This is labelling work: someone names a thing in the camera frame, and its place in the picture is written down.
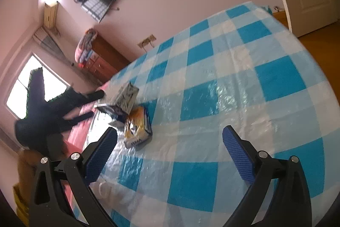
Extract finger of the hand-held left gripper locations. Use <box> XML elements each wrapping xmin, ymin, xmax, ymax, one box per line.
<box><xmin>61</xmin><ymin>113</ymin><xmax>94</xmax><ymax>127</ymax></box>
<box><xmin>80</xmin><ymin>90</ymin><xmax>106</xmax><ymax>100</ymax></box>

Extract bright window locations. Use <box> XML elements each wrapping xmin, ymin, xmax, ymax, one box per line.
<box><xmin>6</xmin><ymin>53</ymin><xmax>71</xmax><ymax>121</ymax></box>

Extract dark power cable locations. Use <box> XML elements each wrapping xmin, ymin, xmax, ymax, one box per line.
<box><xmin>142</xmin><ymin>42</ymin><xmax>155</xmax><ymax>54</ymax></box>

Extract brown wooden cabinet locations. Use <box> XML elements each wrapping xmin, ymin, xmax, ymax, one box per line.
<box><xmin>78</xmin><ymin>33</ymin><xmax>130</xmax><ymax>84</ymax></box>

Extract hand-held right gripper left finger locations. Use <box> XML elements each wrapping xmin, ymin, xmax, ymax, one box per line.
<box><xmin>28</xmin><ymin>126</ymin><xmax>119</xmax><ymax>227</ymax></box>

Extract white tape roll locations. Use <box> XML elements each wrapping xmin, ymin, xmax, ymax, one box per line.
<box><xmin>97</xmin><ymin>180</ymin><xmax>115</xmax><ymax>199</ymax></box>

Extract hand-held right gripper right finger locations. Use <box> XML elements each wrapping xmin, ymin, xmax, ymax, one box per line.
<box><xmin>222</xmin><ymin>125</ymin><xmax>312</xmax><ymax>227</ymax></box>

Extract yellow bread packet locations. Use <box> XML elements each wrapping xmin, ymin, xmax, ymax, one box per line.
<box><xmin>123</xmin><ymin>106</ymin><xmax>154</xmax><ymax>149</ymax></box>

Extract beige air conditioner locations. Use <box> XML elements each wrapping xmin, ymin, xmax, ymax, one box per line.
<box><xmin>43</xmin><ymin>1</ymin><xmax>59</xmax><ymax>29</ymax></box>

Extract person's left forearm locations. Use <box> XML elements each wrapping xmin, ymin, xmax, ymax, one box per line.
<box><xmin>16</xmin><ymin>148</ymin><xmax>44</xmax><ymax>185</ymax></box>

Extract grey patterned curtain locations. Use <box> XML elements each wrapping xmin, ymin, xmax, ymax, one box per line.
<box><xmin>32</xmin><ymin>27</ymin><xmax>75</xmax><ymax>65</ymax></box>

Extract grey patterned carton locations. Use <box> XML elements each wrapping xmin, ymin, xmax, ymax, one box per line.
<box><xmin>113</xmin><ymin>82</ymin><xmax>140</xmax><ymax>116</ymax></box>

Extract folded colourful quilts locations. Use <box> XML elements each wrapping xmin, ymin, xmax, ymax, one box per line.
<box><xmin>74</xmin><ymin>28</ymin><xmax>97</xmax><ymax>64</ymax></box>

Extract wall power socket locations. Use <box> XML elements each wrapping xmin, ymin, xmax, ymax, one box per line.
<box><xmin>137</xmin><ymin>34</ymin><xmax>157</xmax><ymax>48</ymax></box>

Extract blue checked tablecloth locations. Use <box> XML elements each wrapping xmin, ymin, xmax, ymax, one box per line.
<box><xmin>72</xmin><ymin>1</ymin><xmax>332</xmax><ymax>227</ymax></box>

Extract bed with pink sheet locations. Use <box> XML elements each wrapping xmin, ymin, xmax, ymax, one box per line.
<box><xmin>66</xmin><ymin>83</ymin><xmax>107</xmax><ymax>153</ymax></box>

